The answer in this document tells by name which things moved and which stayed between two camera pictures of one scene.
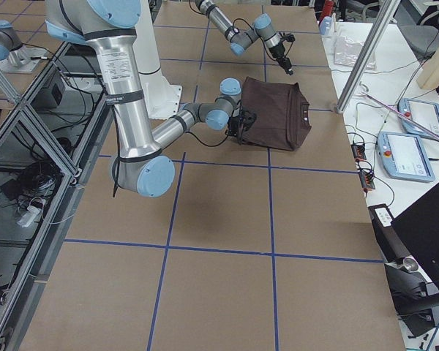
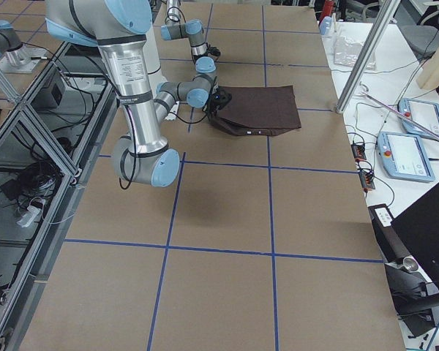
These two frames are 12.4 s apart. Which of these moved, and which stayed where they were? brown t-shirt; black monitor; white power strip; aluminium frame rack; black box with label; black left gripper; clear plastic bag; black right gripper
Moved: brown t-shirt; black left gripper; black right gripper
Stayed: white power strip; black box with label; aluminium frame rack; black monitor; clear plastic bag
